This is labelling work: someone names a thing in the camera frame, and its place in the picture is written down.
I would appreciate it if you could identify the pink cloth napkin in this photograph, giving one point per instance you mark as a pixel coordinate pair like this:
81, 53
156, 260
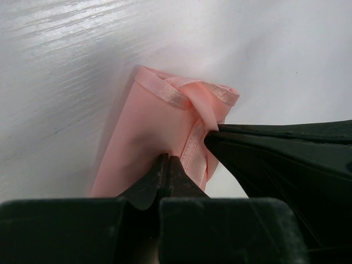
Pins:
163, 113

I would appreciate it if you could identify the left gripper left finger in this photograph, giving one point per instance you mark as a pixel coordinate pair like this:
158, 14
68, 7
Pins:
95, 230

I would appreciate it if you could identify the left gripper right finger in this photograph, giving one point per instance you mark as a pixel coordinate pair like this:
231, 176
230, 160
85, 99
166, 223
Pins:
197, 229

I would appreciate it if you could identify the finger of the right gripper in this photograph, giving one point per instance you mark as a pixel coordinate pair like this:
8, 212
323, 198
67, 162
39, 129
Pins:
308, 166

